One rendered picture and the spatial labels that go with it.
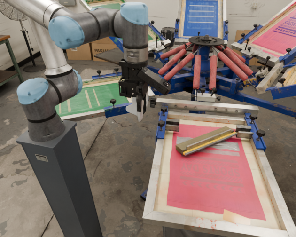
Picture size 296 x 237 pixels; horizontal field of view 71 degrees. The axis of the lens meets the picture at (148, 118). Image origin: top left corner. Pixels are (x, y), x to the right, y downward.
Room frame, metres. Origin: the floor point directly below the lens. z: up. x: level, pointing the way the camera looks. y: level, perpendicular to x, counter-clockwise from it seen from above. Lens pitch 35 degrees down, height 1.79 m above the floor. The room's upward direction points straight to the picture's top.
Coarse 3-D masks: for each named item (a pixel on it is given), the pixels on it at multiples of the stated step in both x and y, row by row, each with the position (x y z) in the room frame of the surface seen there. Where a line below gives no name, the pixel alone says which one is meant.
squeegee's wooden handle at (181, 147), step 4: (220, 128) 1.02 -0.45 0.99; (224, 128) 1.02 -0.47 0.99; (228, 128) 1.01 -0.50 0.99; (212, 132) 0.98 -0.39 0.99; (216, 132) 0.98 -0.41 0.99; (220, 132) 0.98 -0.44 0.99; (232, 132) 0.98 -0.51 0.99; (200, 136) 0.94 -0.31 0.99; (204, 136) 0.94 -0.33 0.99; (208, 136) 0.94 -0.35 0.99; (188, 140) 0.91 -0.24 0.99; (192, 140) 0.91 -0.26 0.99; (196, 140) 0.91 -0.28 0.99; (200, 140) 0.90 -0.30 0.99; (180, 144) 0.87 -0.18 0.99; (184, 144) 0.87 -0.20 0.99; (188, 144) 0.87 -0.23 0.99; (176, 148) 0.86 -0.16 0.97; (180, 148) 0.84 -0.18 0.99; (184, 148) 0.83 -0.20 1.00; (180, 152) 0.83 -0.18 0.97
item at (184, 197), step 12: (180, 132) 1.02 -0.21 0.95; (192, 132) 1.02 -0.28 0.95; (204, 132) 1.02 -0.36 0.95; (180, 156) 0.81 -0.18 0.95; (204, 156) 0.81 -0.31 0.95; (168, 192) 0.59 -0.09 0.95; (180, 192) 0.59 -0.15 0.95; (192, 192) 0.59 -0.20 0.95; (204, 192) 0.59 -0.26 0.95; (168, 204) 0.53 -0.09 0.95; (180, 204) 0.53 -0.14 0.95; (192, 204) 0.53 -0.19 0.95; (204, 204) 0.53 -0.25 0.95
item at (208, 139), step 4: (224, 132) 0.95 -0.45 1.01; (228, 132) 0.96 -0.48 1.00; (212, 136) 0.91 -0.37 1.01; (216, 136) 0.92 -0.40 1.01; (220, 136) 0.93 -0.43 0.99; (204, 140) 0.88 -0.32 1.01; (208, 140) 0.89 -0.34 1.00; (212, 140) 0.91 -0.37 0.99; (224, 140) 0.94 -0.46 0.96; (192, 144) 0.85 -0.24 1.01; (196, 144) 0.86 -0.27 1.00; (200, 144) 0.87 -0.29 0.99; (188, 148) 0.83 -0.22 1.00; (192, 148) 0.84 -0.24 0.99; (204, 148) 0.87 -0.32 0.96
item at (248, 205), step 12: (240, 144) 0.91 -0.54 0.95; (216, 156) 0.81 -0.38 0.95; (228, 156) 0.81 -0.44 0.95; (240, 156) 0.81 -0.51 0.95; (240, 168) 0.73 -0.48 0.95; (252, 180) 0.65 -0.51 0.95; (216, 192) 0.59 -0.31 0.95; (228, 192) 0.59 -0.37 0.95; (252, 192) 0.59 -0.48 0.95; (216, 204) 0.53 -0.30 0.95; (228, 204) 0.53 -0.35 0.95; (240, 204) 0.53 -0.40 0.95; (252, 204) 0.53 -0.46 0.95; (252, 216) 0.47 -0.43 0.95; (264, 216) 0.47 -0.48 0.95
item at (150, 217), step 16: (176, 112) 1.20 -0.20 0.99; (160, 144) 0.87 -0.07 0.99; (160, 160) 0.75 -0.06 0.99; (272, 176) 0.65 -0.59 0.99; (272, 192) 0.56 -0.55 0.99; (144, 208) 0.48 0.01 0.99; (160, 224) 0.43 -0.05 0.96; (176, 224) 0.42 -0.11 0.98; (192, 224) 0.42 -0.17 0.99; (208, 224) 0.42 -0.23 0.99; (224, 224) 0.42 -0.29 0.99; (240, 224) 0.42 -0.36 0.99; (288, 224) 0.42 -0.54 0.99
